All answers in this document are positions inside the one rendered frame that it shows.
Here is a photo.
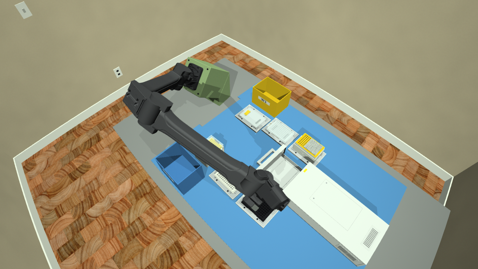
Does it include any white rectangular plate with two black slots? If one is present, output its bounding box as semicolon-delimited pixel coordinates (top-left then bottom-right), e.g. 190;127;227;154
235;195;279;228

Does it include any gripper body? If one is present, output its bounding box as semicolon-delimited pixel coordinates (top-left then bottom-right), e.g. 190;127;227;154
243;193;262;207

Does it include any blue open-top box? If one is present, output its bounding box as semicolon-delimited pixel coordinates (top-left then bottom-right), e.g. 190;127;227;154
155;142;205;195

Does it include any yellow open-top bin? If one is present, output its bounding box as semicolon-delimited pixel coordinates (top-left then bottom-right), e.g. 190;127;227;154
252;77;292;118

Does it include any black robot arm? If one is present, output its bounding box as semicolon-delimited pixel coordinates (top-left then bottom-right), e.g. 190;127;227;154
122;63;290;211

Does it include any blue bench mat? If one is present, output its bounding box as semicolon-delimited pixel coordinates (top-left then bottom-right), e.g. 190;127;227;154
151;86;407;269

